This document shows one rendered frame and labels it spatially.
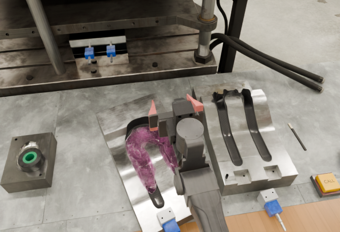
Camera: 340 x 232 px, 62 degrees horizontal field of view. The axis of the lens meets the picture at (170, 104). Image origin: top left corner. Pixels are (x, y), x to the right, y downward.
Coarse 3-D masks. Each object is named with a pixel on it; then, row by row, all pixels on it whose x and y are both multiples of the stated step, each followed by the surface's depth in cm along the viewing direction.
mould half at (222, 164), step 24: (192, 96) 132; (264, 96) 114; (216, 120) 110; (240, 120) 110; (264, 120) 111; (216, 144) 105; (240, 144) 105; (216, 168) 103; (240, 168) 98; (288, 168) 98; (240, 192) 100
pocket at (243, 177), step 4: (236, 172) 98; (240, 172) 99; (244, 172) 99; (248, 172) 97; (236, 176) 99; (240, 176) 99; (244, 176) 99; (248, 176) 98; (236, 180) 98; (240, 180) 98; (244, 180) 98; (248, 180) 98; (240, 184) 95
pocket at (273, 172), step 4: (264, 168) 99; (268, 168) 100; (272, 168) 100; (276, 168) 100; (268, 172) 100; (272, 172) 100; (276, 172) 100; (280, 172) 97; (268, 176) 99; (272, 176) 99; (276, 176) 99; (280, 176) 97
